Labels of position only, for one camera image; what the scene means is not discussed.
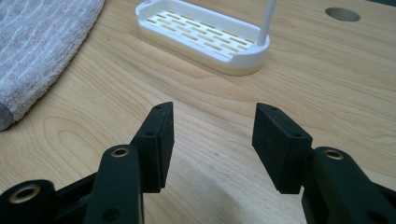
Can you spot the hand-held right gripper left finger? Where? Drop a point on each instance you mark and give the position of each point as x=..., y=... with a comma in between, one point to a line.
x=155, y=146

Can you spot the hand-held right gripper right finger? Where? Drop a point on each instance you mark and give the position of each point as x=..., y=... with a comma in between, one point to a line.
x=277, y=149

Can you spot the white slotted drain rack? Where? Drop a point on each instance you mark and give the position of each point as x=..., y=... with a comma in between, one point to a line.
x=202, y=37

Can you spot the grey striped towel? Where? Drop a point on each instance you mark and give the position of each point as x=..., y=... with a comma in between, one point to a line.
x=37, y=53

